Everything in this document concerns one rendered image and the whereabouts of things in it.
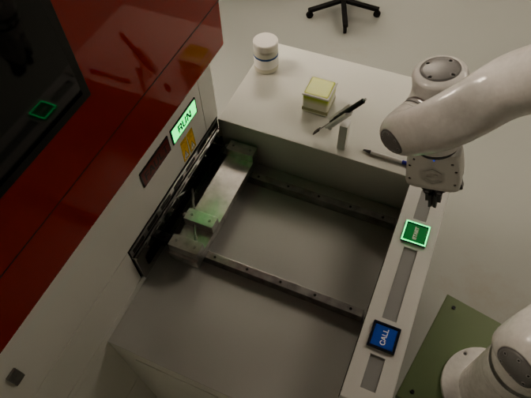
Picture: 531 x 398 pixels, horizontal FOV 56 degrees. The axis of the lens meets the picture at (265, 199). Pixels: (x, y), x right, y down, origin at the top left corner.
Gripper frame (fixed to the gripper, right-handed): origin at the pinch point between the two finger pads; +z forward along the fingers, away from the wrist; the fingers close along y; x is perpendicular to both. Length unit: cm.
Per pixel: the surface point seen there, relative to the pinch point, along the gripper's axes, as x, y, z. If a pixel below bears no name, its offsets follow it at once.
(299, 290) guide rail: -18.4, -26.3, 21.5
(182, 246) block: -21, -53, 10
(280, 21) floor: 182, -129, 86
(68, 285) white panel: -45, -57, -11
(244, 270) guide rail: -18.5, -40.2, 18.5
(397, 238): -2.5, -7.1, 14.4
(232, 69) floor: 131, -139, 84
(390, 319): -21.6, -3.4, 15.5
